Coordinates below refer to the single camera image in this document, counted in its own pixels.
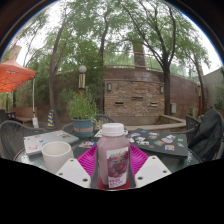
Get potted green plant, blue pot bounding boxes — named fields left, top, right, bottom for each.
left=66, top=89, right=100, bottom=138

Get globe-topped lamp post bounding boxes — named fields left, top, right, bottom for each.
left=77, top=65, right=88, bottom=98

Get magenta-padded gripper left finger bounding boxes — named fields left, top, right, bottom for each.
left=55, top=145, right=100, bottom=190

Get silver laptop with stickers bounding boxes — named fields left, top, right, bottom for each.
left=23, top=129, right=80, bottom=157

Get flat round red coaster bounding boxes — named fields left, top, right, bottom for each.
left=97, top=181, right=131, bottom=191

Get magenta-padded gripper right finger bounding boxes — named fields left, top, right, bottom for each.
left=128, top=144, right=173, bottom=189

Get white mug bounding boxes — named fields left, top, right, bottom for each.
left=41, top=140, right=75, bottom=175

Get orange canopy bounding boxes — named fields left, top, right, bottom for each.
left=0, top=56, right=37, bottom=94

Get blue yellow striped cone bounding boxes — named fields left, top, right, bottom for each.
left=46, top=109, right=55, bottom=128

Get black laptop with stickers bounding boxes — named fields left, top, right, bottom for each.
left=125, top=128, right=190, bottom=158

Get colourful sticker cards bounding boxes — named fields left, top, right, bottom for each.
left=78, top=140, right=98, bottom=149

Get purple juice bottle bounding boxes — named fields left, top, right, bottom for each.
left=96, top=122, right=132, bottom=190

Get wooden bench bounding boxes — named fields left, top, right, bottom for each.
left=11, top=106, right=36, bottom=124

